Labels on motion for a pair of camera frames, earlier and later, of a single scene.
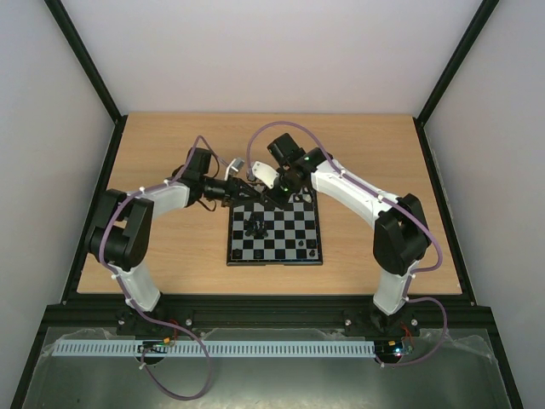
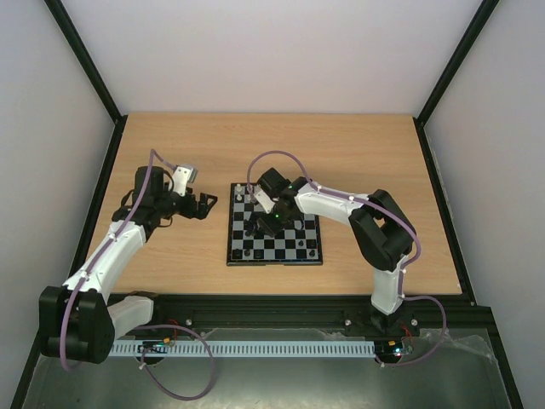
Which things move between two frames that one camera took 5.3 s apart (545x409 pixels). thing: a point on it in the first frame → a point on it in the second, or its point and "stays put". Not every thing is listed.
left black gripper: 234,189 → 203,210
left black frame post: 66,27 stays put
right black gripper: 275,197 → 264,222
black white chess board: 261,234 stays put
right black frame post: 477,24 stays put
